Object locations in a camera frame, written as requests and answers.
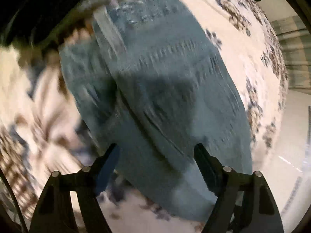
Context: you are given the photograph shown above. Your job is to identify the white floral fleece blanket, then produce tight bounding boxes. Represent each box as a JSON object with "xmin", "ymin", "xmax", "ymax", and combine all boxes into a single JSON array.
[{"xmin": 1, "ymin": 0, "xmax": 288, "ymax": 232}]

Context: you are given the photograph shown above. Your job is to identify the grey striped curtain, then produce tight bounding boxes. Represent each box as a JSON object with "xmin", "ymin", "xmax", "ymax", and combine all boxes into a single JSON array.
[{"xmin": 270, "ymin": 15, "xmax": 310, "ymax": 90}]

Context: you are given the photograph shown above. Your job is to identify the blue denim jeans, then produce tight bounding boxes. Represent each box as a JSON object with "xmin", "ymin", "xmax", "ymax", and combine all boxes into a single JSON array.
[{"xmin": 59, "ymin": 0, "xmax": 252, "ymax": 221}]

